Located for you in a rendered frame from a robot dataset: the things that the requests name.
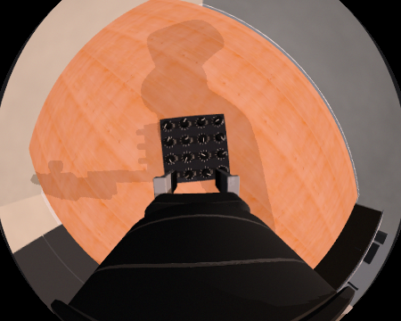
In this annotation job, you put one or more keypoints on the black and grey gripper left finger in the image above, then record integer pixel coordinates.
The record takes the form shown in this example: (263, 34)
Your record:
(165, 184)

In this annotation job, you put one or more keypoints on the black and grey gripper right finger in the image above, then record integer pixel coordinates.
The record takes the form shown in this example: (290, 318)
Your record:
(226, 182)

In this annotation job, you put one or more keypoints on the black knob box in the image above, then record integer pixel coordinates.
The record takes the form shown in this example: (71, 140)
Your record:
(202, 155)

